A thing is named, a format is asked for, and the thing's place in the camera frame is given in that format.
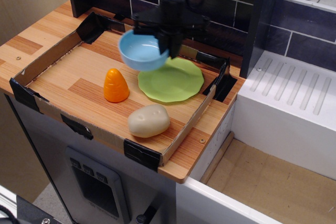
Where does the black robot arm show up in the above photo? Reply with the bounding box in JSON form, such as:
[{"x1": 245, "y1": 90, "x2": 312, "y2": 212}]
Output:
[{"x1": 132, "y1": 0, "x2": 210, "y2": 58}]

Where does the dark grey vertical post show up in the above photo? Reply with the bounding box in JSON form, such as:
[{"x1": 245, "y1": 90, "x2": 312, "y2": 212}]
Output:
[{"x1": 240, "y1": 0, "x2": 276, "y2": 78}]

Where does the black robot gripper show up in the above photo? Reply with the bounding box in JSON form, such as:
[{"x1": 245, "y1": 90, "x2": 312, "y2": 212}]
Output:
[{"x1": 132, "y1": 0, "x2": 210, "y2": 59}]

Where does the grey toy oven front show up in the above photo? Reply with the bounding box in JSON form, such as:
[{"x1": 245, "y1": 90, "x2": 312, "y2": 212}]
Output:
[{"x1": 8, "y1": 98, "x2": 176, "y2": 223}]

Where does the light blue plastic bowl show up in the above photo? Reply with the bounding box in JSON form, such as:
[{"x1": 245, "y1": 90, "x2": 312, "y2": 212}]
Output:
[{"x1": 118, "y1": 30, "x2": 169, "y2": 71}]

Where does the green plastic plate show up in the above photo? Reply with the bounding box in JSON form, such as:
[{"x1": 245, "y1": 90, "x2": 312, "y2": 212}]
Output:
[{"x1": 138, "y1": 58, "x2": 204, "y2": 103}]

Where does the cardboard fence with black tape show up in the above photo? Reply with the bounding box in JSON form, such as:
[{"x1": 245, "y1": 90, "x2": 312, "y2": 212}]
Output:
[{"x1": 6, "y1": 13, "x2": 245, "y2": 183}]

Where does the orange toy carrot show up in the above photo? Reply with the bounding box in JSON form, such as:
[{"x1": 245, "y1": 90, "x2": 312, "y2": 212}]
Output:
[{"x1": 103, "y1": 68, "x2": 130, "y2": 103}]

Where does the white toy sink basin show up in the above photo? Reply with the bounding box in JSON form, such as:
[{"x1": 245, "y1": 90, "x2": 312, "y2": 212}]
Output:
[{"x1": 176, "y1": 52, "x2": 335, "y2": 223}]

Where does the beige toy potato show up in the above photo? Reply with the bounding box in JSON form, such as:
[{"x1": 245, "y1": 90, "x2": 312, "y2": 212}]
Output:
[{"x1": 128, "y1": 104, "x2": 170, "y2": 138}]

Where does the black device bottom left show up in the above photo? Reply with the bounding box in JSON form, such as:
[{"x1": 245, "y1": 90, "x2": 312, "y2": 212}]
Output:
[{"x1": 1, "y1": 195, "x2": 61, "y2": 224}]

